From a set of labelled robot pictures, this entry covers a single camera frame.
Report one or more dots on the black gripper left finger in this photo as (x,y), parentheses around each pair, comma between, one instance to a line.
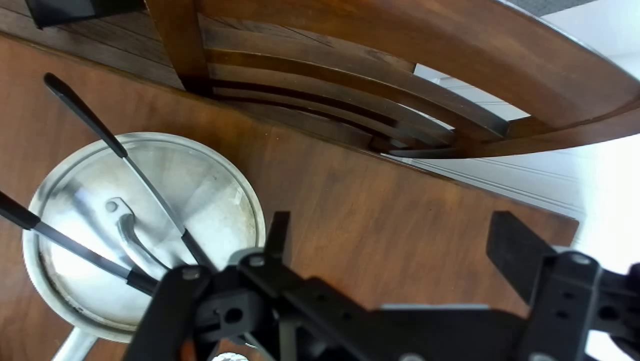
(279,235)

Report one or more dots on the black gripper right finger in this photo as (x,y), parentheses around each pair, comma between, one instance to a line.
(517,251)

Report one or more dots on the silver metal pot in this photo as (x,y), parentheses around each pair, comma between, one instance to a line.
(72,346)

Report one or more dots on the dark wooden chair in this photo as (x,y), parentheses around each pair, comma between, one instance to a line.
(401,33)

